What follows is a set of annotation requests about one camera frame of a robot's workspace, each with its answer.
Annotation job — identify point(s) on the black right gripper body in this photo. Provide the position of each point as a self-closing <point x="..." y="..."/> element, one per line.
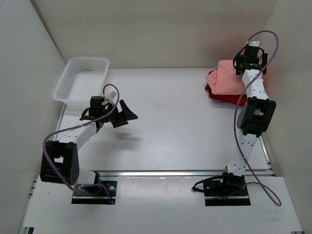
<point x="240" y="59"/>

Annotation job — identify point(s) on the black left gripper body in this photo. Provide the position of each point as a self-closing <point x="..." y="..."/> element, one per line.
<point x="113" y="116"/>

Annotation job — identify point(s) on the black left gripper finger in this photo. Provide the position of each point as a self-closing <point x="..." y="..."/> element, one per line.
<point x="126" y="114"/>
<point x="119" y="123"/>

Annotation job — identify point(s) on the pink t shirt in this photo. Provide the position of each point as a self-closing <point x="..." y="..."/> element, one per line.
<point x="224" y="81"/>

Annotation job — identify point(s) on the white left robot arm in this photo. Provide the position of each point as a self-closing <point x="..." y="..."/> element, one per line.
<point x="60" y="163"/>

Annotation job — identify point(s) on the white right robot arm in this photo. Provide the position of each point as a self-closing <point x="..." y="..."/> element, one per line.
<point x="255" y="115"/>

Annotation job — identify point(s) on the white plastic mesh basket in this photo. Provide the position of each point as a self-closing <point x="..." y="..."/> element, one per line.
<point x="81" y="79"/>

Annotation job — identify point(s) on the red folded t shirt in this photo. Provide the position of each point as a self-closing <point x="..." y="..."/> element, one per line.
<point x="226" y="98"/>

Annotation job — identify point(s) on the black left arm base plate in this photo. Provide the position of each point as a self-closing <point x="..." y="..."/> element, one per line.
<point x="97" y="195"/>

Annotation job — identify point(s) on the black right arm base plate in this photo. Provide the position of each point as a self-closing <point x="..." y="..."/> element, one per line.
<point x="216" y="194"/>

